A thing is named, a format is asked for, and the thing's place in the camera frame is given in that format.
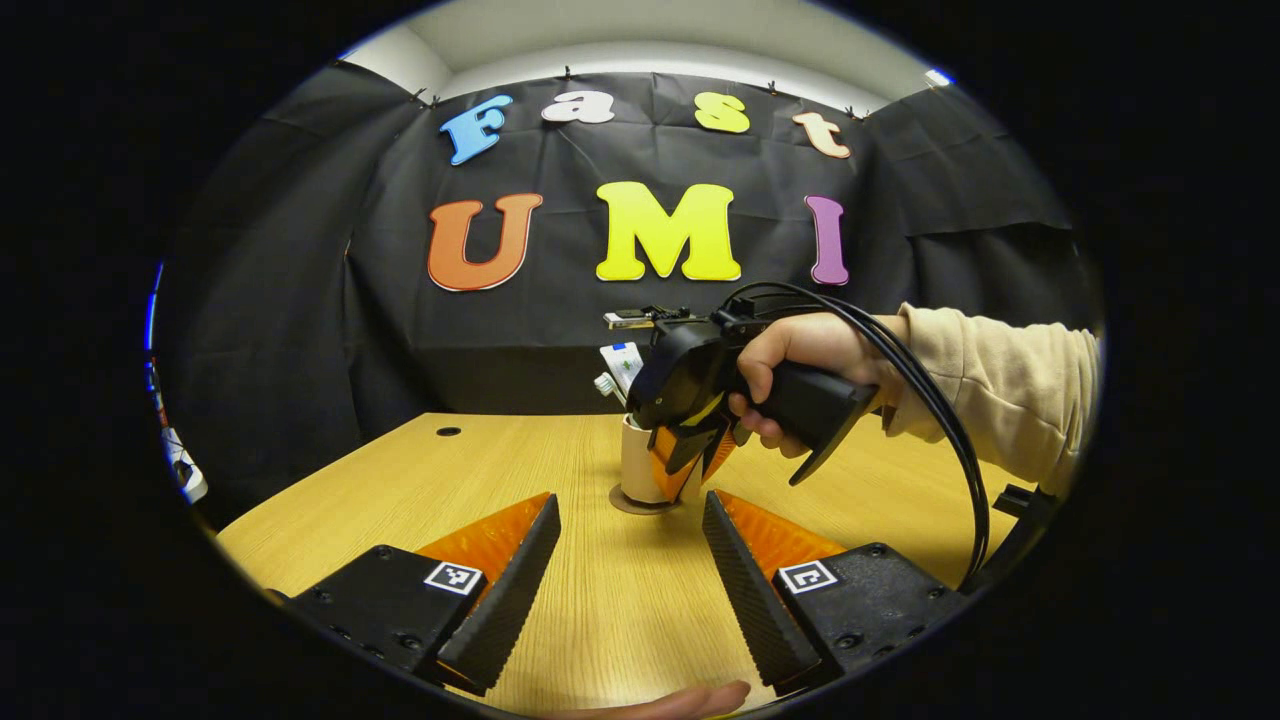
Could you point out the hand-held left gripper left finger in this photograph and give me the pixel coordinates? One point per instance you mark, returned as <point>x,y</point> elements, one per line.
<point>500,610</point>

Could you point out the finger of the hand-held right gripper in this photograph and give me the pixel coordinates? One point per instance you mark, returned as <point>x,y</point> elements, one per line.
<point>672,465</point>
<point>720,452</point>

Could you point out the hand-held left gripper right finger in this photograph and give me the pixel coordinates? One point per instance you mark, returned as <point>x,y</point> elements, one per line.
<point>760,610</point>

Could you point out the beige cup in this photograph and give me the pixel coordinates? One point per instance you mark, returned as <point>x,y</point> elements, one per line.
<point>636,465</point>

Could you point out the brown round coaster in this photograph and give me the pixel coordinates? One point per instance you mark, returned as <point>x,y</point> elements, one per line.
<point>630,503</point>

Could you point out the white toothpaste tube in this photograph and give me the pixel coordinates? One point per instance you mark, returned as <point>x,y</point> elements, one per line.
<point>622,365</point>

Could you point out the wooden desktop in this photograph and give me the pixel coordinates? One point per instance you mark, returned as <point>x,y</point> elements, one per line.
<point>620,600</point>

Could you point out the black backdrop cloth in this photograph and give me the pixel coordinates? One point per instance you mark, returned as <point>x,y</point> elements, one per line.
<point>600,340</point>

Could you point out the white and blue object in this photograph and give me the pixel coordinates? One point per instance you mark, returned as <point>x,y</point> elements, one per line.
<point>185,470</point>

